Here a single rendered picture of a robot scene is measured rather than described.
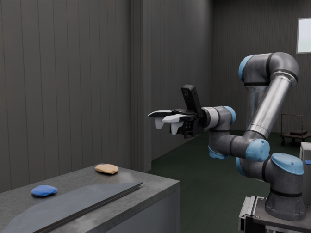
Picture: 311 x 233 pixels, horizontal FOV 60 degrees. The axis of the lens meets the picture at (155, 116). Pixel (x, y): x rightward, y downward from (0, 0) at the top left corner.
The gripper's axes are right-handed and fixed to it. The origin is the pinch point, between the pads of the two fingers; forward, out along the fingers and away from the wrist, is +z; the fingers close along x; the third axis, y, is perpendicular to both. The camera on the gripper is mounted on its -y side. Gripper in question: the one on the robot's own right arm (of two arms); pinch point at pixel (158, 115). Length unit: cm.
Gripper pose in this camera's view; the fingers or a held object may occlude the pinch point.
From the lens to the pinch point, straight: 80.7
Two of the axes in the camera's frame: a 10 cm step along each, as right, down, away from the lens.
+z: -7.8, 0.6, -6.2
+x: -6.2, -2.1, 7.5
